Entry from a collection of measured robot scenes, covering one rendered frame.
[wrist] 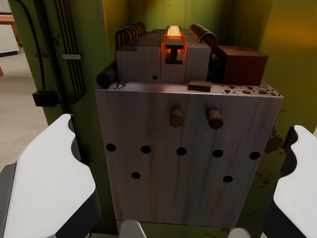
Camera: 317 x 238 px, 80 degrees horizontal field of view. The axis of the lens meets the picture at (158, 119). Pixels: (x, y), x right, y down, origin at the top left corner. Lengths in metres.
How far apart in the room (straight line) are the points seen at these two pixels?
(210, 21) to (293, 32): 0.37
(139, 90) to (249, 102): 0.22
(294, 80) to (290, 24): 0.15
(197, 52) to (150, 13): 0.51
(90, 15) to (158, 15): 0.37
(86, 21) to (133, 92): 0.28
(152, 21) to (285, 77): 0.55
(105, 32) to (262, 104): 0.44
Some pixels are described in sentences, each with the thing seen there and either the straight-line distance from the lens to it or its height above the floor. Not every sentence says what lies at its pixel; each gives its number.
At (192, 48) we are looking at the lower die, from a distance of 0.43.
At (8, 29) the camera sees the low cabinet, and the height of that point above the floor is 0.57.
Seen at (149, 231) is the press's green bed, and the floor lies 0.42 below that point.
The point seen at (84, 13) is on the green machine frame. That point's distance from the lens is 0.61.
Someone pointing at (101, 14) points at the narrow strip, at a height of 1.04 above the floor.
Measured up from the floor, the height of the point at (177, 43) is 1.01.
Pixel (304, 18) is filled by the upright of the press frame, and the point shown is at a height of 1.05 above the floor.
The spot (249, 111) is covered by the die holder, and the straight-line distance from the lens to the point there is 0.43.
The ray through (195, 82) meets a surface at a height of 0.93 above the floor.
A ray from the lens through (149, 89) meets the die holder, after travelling 0.40.
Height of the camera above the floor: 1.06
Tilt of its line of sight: 30 degrees down
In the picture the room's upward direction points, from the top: 1 degrees clockwise
